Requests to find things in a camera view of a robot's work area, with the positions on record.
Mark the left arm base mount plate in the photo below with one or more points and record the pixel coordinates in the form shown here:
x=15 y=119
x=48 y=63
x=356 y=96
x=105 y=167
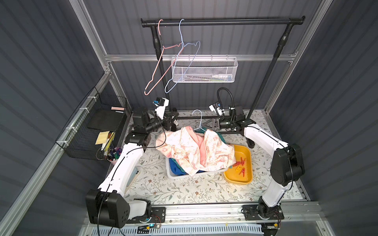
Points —
x=153 y=215

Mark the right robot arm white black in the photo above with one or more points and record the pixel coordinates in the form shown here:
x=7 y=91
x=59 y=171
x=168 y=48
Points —
x=287 y=164

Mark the black clothes rack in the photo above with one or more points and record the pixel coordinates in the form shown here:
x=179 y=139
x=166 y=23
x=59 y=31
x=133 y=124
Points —
x=289 y=22

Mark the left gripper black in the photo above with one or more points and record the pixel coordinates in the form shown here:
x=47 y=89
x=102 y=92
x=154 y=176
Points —
x=171 y=121

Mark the green jacket orange letter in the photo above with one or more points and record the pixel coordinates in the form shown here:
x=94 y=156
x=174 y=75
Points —
x=218 y=135

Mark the blue red white jacket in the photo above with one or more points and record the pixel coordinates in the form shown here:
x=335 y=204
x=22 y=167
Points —
x=174 y=170

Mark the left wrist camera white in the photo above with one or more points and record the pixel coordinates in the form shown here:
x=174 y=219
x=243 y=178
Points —
x=161 y=103

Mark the red clothespin floral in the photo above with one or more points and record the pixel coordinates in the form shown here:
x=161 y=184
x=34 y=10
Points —
x=237 y=164
x=242 y=162

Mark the black wire mesh basket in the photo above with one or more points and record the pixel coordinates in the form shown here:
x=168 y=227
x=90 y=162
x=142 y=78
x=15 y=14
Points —
x=100 y=111

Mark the red clothespin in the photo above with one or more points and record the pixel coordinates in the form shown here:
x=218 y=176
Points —
x=242 y=172

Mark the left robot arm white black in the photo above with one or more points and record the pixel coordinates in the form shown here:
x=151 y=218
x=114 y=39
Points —
x=106 y=205

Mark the pink wire hanger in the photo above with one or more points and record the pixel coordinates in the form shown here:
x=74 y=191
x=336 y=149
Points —
x=160 y=50

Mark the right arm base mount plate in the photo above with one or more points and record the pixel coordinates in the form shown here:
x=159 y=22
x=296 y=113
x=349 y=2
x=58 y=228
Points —
x=260 y=211

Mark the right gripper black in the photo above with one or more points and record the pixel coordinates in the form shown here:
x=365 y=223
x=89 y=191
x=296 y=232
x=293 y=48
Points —
x=218 y=123

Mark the yellow plastic tray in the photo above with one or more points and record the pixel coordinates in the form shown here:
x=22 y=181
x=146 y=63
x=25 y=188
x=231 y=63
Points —
x=233 y=177

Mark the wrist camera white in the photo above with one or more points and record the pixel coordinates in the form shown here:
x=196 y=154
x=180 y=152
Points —
x=217 y=108
x=161 y=103

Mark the yellow sticky notepad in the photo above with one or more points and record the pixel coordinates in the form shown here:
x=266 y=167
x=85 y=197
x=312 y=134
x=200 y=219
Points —
x=102 y=138

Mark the pink pen cup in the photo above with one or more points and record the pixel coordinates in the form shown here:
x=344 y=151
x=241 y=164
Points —
x=114 y=154

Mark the pink floral garment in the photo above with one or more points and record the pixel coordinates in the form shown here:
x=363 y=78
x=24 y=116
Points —
x=198 y=147

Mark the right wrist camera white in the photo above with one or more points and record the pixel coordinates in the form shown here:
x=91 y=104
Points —
x=217 y=108

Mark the light blue wire hanger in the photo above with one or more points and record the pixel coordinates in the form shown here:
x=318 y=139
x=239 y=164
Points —
x=199 y=129

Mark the white mesh hanging cup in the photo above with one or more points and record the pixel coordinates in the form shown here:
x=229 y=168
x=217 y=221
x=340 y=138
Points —
x=204 y=69

